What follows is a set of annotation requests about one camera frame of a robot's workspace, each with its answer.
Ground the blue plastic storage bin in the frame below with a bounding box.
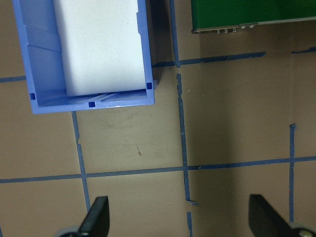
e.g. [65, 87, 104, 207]
[12, 0, 159, 115]

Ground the white foam sheet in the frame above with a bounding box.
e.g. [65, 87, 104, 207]
[53, 0, 147, 97]

